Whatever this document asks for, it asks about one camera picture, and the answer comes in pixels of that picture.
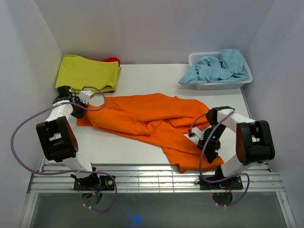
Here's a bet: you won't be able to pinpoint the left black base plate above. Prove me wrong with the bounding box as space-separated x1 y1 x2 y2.
73 176 115 191

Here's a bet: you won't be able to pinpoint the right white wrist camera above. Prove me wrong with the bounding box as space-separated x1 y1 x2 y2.
188 127 204 140

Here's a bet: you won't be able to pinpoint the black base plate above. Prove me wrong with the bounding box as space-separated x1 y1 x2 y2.
199 175 243 190
73 176 115 191

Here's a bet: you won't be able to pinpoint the orange trousers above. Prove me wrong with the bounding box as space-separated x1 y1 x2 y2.
76 93 223 173

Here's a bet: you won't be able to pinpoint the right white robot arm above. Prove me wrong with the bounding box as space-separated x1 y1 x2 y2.
189 106 275 189

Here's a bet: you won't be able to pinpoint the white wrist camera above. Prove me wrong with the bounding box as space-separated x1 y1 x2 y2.
78 90 95 105
188 127 204 140

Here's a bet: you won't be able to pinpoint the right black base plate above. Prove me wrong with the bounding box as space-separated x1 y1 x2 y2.
199 175 243 190

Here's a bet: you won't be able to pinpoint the folded red trousers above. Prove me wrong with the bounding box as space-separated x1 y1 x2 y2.
101 57 120 66

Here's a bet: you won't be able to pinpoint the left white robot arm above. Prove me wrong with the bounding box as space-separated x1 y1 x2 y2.
36 85 101 190

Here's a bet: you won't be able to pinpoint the folded yellow trousers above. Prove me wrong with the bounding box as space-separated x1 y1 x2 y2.
55 55 121 93

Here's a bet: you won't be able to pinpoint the aluminium rail frame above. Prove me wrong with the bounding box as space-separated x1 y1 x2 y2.
19 87 297 228

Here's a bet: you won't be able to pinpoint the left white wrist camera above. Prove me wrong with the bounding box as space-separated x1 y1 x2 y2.
78 90 95 105

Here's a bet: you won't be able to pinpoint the white plastic basket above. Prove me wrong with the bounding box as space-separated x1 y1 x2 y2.
188 51 253 91

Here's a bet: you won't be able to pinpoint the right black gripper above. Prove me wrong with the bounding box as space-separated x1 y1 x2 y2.
197 123 227 163

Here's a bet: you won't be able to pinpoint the light blue trousers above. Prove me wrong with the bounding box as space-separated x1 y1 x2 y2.
179 48 248 85

